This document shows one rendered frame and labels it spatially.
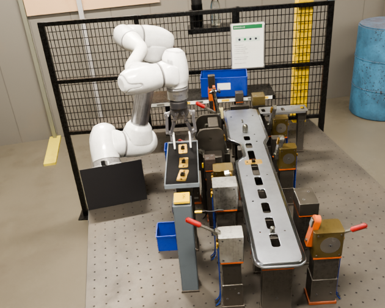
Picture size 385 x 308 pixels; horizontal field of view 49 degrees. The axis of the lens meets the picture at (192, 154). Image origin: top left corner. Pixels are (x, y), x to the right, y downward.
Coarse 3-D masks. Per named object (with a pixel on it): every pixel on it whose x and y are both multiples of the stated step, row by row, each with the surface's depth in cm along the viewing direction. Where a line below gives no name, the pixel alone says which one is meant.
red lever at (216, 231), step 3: (186, 219) 151; (189, 219) 151; (192, 219) 152; (189, 222) 151; (192, 222) 151; (195, 222) 152; (198, 222) 152; (195, 225) 152; (198, 225) 152; (201, 225) 153; (204, 225) 154; (204, 228) 153; (207, 228) 153; (210, 228) 154; (210, 231) 154; (213, 231) 154; (216, 231) 154; (219, 231) 155; (213, 234) 154; (216, 234) 154; (219, 234) 154
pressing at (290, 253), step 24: (240, 120) 252; (240, 144) 226; (264, 144) 225; (240, 168) 205; (264, 168) 203; (240, 192) 186; (264, 216) 171; (288, 216) 170; (264, 240) 158; (288, 240) 158; (264, 264) 148; (288, 264) 147
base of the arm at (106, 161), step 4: (100, 160) 232; (104, 160) 231; (108, 160) 232; (112, 160) 233; (116, 160) 234; (120, 160) 239; (96, 164) 233; (100, 164) 230; (104, 164) 226; (108, 164) 230
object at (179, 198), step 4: (180, 192) 161; (184, 192) 161; (188, 192) 161; (176, 196) 160; (180, 196) 159; (184, 196) 159; (188, 196) 159; (176, 200) 157; (180, 200) 157; (184, 200) 157; (188, 200) 157
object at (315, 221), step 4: (312, 216) 154; (316, 216) 151; (320, 216) 152; (312, 220) 152; (316, 220) 151; (320, 220) 151; (312, 224) 152; (316, 224) 151; (312, 228) 153; (316, 228) 152; (308, 232) 156; (312, 232) 153; (308, 236) 156; (304, 240) 159; (308, 240) 155; (308, 244) 156
